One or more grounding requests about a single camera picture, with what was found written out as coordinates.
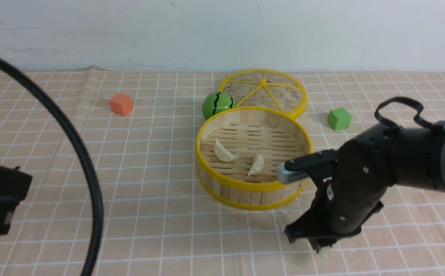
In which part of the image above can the black cable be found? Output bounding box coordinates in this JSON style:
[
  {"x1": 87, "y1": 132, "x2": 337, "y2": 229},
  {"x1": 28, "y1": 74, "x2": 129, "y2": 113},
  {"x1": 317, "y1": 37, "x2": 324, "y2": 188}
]
[{"x1": 0, "y1": 48, "x2": 104, "y2": 276}]

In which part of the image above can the bamboo steamer lid yellow rim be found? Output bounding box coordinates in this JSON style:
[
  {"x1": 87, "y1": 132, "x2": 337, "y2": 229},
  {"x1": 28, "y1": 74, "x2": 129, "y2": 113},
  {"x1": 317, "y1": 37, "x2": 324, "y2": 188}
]
[{"x1": 217, "y1": 69, "x2": 308, "y2": 119}]

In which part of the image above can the green cube block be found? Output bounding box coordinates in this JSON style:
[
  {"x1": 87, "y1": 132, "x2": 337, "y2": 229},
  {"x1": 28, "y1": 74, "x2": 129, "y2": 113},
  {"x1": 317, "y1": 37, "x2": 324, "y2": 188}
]
[{"x1": 326, "y1": 108, "x2": 352, "y2": 131}]

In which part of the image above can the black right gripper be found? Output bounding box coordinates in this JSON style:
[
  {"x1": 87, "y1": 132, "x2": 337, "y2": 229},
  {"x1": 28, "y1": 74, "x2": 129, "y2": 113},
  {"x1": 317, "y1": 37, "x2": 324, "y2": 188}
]
[{"x1": 284, "y1": 149, "x2": 393, "y2": 250}]

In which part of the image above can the orange cube block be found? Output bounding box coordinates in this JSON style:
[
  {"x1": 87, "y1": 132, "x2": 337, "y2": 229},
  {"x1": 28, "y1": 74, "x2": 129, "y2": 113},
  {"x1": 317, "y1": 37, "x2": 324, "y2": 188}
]
[{"x1": 109, "y1": 93, "x2": 134, "y2": 117}]

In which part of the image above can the bamboo steamer tray yellow rim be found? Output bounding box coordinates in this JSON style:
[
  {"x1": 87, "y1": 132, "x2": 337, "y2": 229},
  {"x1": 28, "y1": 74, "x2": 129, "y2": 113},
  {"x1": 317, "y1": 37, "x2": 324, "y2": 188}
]
[{"x1": 195, "y1": 107, "x2": 313, "y2": 211}]

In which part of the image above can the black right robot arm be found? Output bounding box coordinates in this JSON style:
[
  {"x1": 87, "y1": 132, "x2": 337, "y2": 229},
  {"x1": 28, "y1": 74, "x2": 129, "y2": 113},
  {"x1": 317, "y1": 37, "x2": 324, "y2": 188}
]
[{"x1": 277, "y1": 121, "x2": 445, "y2": 252}]

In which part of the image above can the green toy watermelon ball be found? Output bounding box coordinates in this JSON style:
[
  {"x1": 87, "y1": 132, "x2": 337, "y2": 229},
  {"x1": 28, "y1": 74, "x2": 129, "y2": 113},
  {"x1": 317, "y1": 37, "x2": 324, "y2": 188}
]
[{"x1": 202, "y1": 92, "x2": 236, "y2": 120}]

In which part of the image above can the pale white dumpling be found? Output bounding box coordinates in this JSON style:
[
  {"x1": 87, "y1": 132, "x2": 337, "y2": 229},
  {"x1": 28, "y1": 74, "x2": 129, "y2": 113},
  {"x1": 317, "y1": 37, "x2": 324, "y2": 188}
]
[{"x1": 247, "y1": 149, "x2": 264, "y2": 177}]

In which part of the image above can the greenish dumpling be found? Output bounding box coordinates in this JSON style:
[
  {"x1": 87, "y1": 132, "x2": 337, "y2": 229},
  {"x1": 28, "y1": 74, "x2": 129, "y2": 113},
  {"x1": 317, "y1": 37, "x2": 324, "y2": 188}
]
[{"x1": 316, "y1": 246, "x2": 331, "y2": 258}]

